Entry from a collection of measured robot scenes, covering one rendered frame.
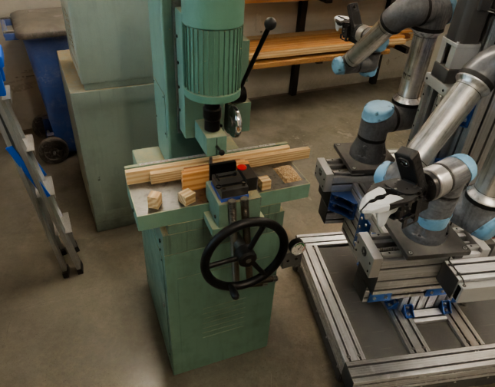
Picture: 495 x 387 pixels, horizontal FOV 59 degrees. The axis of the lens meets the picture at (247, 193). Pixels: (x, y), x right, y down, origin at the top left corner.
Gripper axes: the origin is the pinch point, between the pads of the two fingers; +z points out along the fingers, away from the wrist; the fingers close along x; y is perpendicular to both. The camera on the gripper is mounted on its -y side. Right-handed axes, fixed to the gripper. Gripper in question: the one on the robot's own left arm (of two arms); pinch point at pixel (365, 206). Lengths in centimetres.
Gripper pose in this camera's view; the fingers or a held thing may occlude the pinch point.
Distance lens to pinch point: 89.9
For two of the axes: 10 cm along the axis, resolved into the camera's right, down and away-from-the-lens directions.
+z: -8.1, 3.0, -4.9
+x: -5.8, -3.9, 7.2
